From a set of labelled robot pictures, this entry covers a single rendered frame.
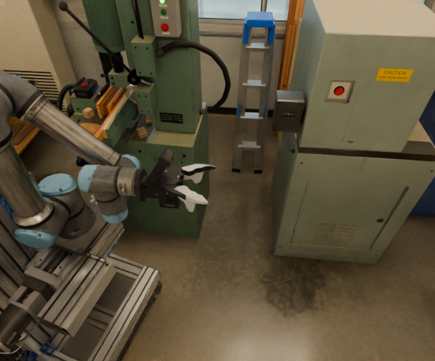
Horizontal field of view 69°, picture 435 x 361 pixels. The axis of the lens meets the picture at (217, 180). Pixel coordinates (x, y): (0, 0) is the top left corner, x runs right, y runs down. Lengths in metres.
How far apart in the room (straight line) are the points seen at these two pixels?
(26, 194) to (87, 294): 0.45
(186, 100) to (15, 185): 0.89
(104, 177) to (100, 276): 0.54
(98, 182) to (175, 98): 0.84
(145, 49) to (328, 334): 1.70
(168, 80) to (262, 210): 1.24
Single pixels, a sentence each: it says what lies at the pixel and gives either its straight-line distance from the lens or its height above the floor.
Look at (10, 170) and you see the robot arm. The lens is 0.98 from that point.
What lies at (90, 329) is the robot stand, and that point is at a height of 0.21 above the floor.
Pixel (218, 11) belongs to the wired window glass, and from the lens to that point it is 2.96.
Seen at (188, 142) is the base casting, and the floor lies 0.80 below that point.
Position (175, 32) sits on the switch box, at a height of 1.34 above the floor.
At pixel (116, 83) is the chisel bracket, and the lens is 1.77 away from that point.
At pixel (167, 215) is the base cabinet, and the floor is 0.22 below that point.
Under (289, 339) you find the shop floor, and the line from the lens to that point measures 1.95.
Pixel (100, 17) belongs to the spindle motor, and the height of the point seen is 1.35.
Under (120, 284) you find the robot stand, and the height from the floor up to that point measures 0.21.
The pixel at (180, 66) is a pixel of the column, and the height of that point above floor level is 1.17.
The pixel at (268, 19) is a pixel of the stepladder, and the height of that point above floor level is 1.16.
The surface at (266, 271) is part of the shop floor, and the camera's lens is 2.10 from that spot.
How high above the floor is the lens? 1.82
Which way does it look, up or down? 45 degrees down
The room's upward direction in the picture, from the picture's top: straight up
